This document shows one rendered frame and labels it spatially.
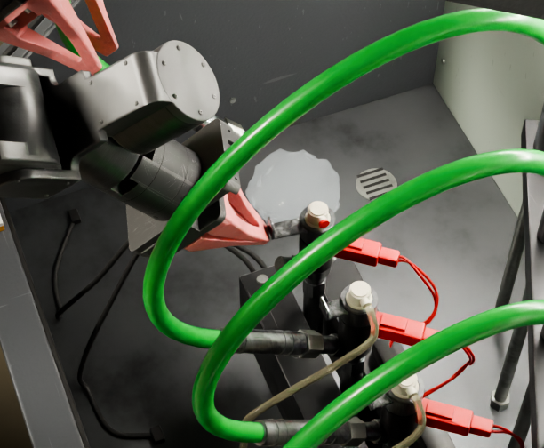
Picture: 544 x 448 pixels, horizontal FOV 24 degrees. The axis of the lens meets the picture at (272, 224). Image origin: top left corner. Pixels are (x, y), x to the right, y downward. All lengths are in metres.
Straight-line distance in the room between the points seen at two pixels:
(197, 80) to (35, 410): 0.38
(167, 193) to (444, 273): 0.47
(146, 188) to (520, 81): 0.49
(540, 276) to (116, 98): 0.36
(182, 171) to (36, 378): 0.29
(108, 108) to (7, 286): 0.38
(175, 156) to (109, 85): 0.10
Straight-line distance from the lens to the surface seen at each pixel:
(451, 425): 0.95
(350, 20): 1.34
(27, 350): 1.14
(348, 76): 0.75
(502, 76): 1.31
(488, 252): 1.34
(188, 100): 0.83
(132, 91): 0.82
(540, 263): 1.01
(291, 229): 1.00
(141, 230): 0.95
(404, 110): 1.45
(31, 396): 1.12
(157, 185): 0.91
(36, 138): 0.83
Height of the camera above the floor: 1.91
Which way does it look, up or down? 54 degrees down
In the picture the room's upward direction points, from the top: straight up
